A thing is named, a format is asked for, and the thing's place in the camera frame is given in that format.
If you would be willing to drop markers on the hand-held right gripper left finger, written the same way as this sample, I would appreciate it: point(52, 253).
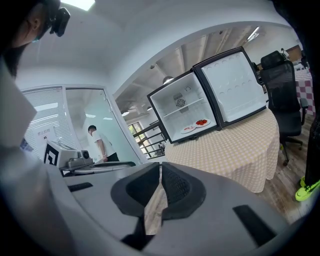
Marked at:
point(105, 195)

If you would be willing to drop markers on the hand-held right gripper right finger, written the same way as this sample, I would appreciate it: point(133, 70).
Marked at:
point(212, 200)

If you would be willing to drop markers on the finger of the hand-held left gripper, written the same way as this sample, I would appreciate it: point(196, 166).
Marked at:
point(110, 166)

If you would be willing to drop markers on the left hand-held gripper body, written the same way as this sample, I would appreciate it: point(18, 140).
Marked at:
point(65, 156)

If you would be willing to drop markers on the white plate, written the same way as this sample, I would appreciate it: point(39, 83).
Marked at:
point(208, 122)
point(185, 131)

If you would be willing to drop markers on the red strawberries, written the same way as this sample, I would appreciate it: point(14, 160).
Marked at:
point(201, 122)

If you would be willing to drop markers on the black mini fridge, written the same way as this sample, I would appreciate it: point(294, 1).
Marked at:
point(232, 87)

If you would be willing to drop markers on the white paper sign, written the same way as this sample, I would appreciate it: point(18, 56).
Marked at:
point(43, 136)

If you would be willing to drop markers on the large window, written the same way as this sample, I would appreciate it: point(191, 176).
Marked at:
point(136, 135)

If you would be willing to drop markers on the yellow checkered round table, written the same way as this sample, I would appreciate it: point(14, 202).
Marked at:
point(225, 155)

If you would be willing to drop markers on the brown topped black railing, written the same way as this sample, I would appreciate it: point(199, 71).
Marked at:
point(150, 140)

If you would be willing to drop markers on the striped glass partition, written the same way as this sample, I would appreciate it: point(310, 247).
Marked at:
point(50, 110)

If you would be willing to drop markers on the frosted glass door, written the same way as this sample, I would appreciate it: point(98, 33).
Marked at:
point(100, 117)

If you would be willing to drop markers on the person's blue white shirt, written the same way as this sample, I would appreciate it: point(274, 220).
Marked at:
point(15, 105)

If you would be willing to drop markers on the neon yellow shoe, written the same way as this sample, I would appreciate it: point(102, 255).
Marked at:
point(303, 181)
point(306, 192)

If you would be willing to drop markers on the black mesh office chair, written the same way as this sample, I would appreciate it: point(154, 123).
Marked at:
point(282, 87)

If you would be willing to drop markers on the person's face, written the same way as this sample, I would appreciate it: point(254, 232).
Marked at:
point(32, 25)

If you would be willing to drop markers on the purple checkered tablecloth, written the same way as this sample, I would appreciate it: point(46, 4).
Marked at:
point(306, 87)

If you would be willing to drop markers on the black head camera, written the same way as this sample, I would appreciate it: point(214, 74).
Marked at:
point(60, 22)

